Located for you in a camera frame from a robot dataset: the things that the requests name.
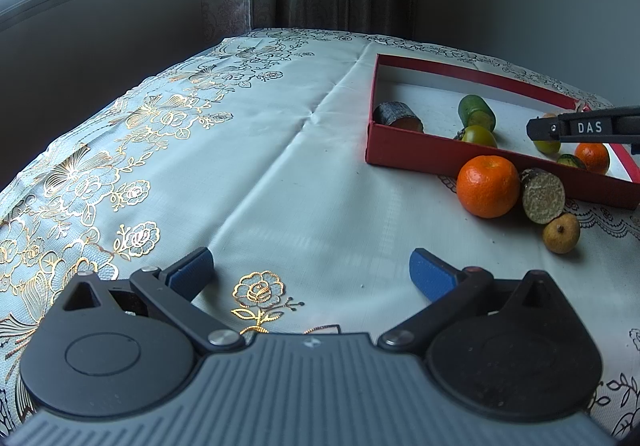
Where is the green cucumber chunk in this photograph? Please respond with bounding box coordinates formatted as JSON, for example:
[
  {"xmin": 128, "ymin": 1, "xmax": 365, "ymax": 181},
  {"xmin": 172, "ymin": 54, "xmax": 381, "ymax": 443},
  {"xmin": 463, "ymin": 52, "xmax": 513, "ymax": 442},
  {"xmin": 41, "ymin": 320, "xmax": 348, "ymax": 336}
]
[{"xmin": 458, "ymin": 94, "xmax": 497, "ymax": 132}]

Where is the red cardboard tray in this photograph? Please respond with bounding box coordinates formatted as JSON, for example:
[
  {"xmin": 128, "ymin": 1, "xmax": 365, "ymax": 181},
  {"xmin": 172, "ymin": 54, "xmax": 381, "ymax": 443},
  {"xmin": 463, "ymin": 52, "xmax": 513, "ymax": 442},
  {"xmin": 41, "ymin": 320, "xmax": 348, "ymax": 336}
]
[{"xmin": 366, "ymin": 54, "xmax": 639, "ymax": 210}]

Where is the large orange mandarin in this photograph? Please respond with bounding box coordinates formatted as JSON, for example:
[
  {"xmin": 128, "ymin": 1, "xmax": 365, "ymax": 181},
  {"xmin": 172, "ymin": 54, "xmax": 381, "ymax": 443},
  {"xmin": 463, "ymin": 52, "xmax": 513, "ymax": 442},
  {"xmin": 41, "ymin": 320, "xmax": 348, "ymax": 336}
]
[{"xmin": 574, "ymin": 143, "xmax": 610, "ymax": 175}]

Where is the floral tablecloth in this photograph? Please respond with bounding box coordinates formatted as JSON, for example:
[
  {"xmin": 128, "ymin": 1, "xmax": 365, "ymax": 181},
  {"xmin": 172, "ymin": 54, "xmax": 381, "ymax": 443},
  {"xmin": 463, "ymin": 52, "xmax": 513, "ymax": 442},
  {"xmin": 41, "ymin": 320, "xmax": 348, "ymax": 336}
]
[{"xmin": 1, "ymin": 29, "xmax": 639, "ymax": 445}]

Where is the dark sugarcane piece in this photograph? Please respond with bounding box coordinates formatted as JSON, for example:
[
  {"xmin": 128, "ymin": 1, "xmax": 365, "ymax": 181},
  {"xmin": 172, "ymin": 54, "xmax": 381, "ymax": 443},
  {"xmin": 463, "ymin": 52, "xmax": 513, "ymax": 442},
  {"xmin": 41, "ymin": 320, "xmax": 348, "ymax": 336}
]
[
  {"xmin": 521, "ymin": 169, "xmax": 565, "ymax": 225},
  {"xmin": 373, "ymin": 102, "xmax": 424, "ymax": 133}
]

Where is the small orange mandarin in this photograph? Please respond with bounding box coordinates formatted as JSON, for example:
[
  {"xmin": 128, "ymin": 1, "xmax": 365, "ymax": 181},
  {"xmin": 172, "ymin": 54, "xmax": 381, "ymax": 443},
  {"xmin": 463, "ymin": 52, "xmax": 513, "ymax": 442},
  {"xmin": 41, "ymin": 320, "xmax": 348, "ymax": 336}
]
[{"xmin": 456, "ymin": 156, "xmax": 521, "ymax": 218}]

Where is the small green tomato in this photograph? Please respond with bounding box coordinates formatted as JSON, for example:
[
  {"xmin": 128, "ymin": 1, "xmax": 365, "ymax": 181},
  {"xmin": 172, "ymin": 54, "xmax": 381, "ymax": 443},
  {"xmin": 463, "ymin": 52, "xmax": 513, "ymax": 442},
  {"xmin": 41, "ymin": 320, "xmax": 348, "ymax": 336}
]
[{"xmin": 454, "ymin": 124, "xmax": 498, "ymax": 148}]

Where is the small cucumber end piece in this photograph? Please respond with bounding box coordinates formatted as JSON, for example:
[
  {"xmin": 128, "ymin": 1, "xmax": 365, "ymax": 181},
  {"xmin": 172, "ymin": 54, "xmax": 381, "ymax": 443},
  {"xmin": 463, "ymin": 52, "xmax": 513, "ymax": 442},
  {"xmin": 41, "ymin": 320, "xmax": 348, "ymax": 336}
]
[{"xmin": 556, "ymin": 154, "xmax": 586, "ymax": 170}]

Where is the brown longan fruit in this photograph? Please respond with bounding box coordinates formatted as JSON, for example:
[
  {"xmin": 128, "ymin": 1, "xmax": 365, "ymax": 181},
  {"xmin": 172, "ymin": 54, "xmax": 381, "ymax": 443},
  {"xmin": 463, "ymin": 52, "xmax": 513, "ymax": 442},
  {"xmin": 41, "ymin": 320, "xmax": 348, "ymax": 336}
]
[{"xmin": 542, "ymin": 213, "xmax": 580, "ymax": 254}]

